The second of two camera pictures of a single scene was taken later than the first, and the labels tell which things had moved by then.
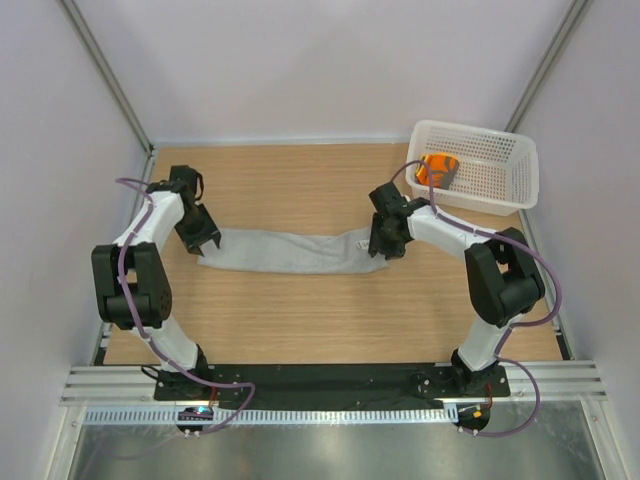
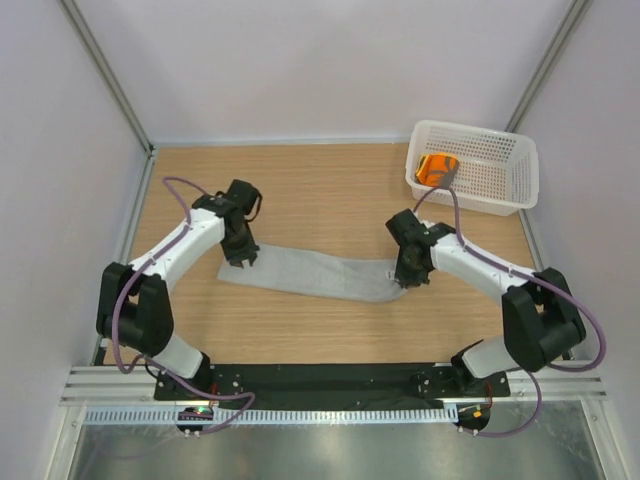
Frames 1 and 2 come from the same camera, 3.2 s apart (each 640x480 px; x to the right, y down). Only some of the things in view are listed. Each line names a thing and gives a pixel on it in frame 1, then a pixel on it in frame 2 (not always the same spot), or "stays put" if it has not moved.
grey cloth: (268, 252) to (316, 275)
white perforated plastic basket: (498, 171) stays put
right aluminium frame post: (546, 69) stays put
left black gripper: (208, 232) to (247, 252)
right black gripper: (378, 246) to (407, 279)
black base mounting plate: (332, 386) stays put
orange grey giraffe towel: (440, 168) stays put
